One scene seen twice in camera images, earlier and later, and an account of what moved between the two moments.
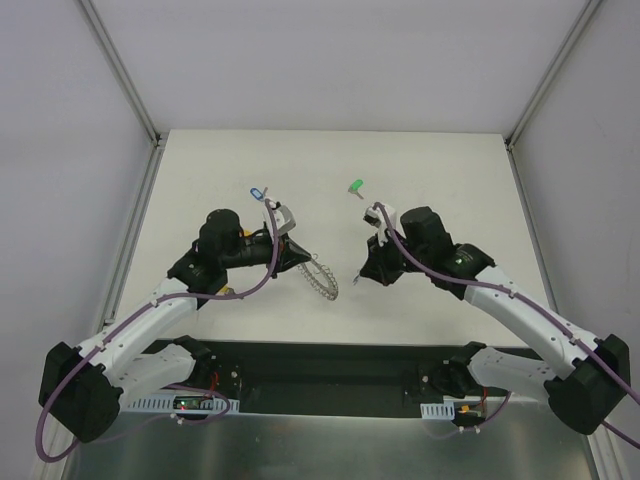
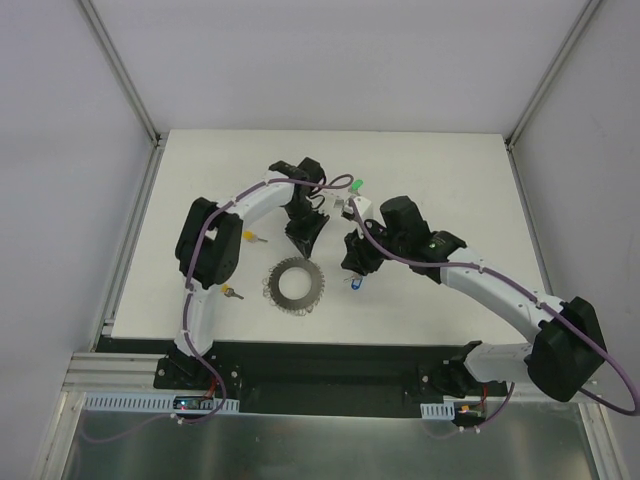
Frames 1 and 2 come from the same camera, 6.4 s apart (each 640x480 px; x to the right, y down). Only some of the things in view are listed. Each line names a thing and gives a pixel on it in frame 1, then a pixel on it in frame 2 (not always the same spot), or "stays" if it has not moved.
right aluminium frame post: x=584 y=17 stays
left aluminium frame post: x=157 y=139 stays
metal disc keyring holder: x=314 y=262 to x=300 y=306
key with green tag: x=355 y=186 stays
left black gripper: x=283 y=253 to x=305 y=222
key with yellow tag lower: x=226 y=290 stays
